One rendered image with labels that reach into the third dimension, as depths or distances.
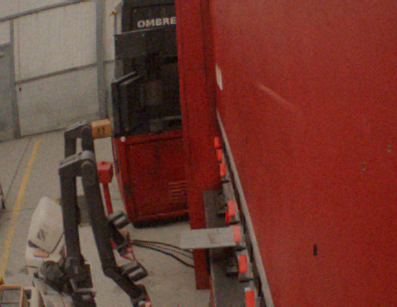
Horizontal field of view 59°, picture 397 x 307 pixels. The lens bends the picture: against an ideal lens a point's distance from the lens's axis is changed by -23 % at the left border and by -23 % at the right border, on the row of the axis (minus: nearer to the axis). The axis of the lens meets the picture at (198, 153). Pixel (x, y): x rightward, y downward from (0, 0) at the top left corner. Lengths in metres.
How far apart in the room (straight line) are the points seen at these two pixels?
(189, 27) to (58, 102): 6.31
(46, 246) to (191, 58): 1.58
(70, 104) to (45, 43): 1.60
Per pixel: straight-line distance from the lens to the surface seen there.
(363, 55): 0.35
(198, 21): 2.59
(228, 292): 1.80
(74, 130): 1.63
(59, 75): 8.58
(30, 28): 8.62
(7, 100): 8.79
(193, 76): 2.62
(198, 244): 1.95
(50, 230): 1.48
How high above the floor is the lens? 1.99
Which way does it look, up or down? 19 degrees down
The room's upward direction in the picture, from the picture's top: 4 degrees counter-clockwise
